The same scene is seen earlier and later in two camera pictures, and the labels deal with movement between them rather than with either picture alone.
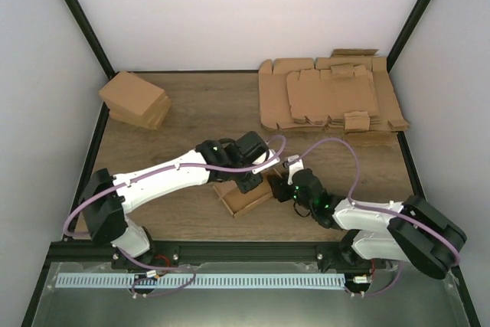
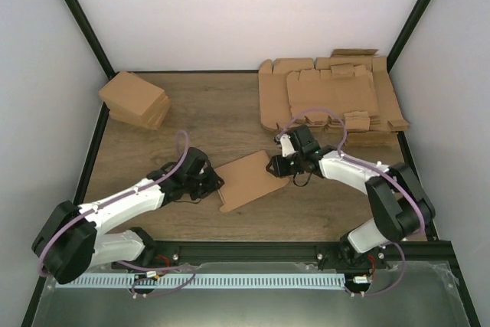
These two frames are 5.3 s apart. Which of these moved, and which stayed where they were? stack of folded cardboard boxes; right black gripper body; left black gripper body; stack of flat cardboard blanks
Moved: right black gripper body; left black gripper body
Stayed: stack of flat cardboard blanks; stack of folded cardboard boxes
